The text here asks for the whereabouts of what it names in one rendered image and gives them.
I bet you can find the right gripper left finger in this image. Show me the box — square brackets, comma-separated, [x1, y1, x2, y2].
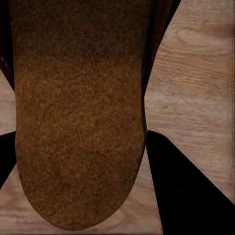
[0, 131, 17, 189]

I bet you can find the sandal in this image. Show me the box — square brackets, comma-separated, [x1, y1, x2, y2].
[0, 0, 181, 231]

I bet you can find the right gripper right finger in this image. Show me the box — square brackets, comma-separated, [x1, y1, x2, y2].
[146, 130, 235, 235]

